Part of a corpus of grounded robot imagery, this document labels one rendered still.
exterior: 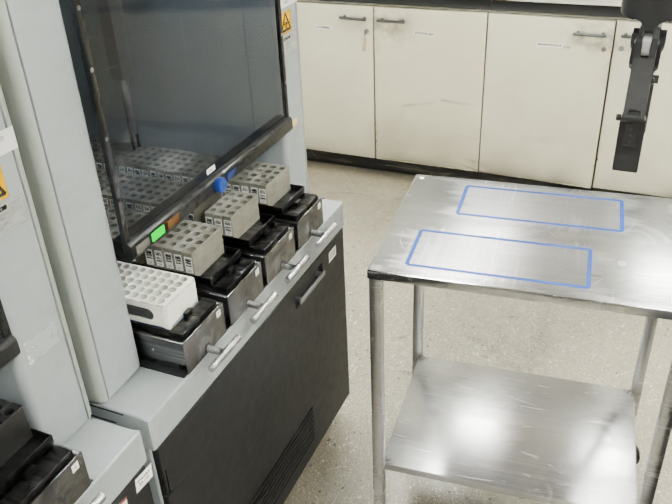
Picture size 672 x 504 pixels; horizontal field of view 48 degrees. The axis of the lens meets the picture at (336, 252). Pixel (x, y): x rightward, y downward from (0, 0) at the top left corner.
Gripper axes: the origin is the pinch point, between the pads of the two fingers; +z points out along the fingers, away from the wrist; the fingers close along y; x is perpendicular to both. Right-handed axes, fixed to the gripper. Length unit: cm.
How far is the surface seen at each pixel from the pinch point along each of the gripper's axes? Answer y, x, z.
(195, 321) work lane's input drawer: -12, 67, 38
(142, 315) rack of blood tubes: -12, 78, 39
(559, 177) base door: 218, 32, 108
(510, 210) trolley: 47, 23, 38
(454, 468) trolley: 21, 26, 92
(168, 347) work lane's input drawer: -17, 69, 41
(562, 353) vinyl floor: 108, 12, 120
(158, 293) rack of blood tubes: -11, 74, 34
